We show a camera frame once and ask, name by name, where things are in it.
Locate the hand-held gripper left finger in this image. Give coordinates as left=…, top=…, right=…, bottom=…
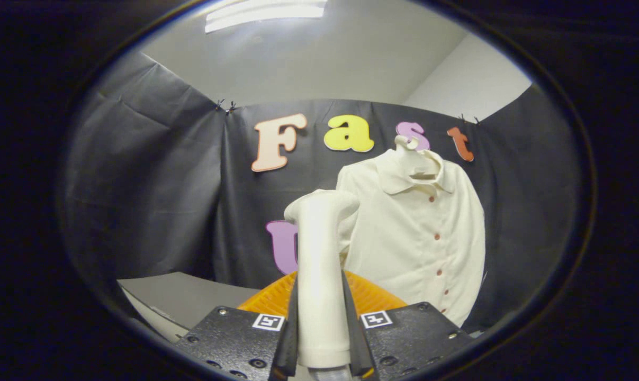
left=174, top=271, right=301, bottom=381

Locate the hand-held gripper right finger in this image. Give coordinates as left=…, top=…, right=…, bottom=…
left=340, top=270, right=476, bottom=380

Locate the white garment steamer head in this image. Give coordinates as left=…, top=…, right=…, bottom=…
left=284, top=189, right=361, bottom=369

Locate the cream button-up shirt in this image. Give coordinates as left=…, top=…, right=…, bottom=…
left=335, top=148, right=487, bottom=328

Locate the grey cabinet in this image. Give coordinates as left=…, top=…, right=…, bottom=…
left=117, top=272, right=260, bottom=342

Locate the white plastic hanger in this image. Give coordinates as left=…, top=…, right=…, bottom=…
left=394, top=135, right=442, bottom=179

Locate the black backdrop cloth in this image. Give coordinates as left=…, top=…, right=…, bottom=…
left=65, top=50, right=582, bottom=334

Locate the ceiling light panel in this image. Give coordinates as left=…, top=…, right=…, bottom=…
left=205, top=0, right=328, bottom=34

